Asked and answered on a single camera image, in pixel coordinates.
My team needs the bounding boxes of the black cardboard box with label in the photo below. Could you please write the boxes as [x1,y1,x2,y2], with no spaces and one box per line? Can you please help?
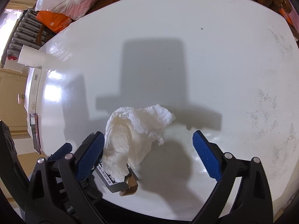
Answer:
[96,159,139,196]

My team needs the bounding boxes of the white tissue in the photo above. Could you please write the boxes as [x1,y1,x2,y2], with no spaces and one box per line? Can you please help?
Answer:
[102,104,175,181]

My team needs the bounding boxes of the orange bag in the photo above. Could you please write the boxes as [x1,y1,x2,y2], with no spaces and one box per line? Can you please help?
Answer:
[36,11,73,33]

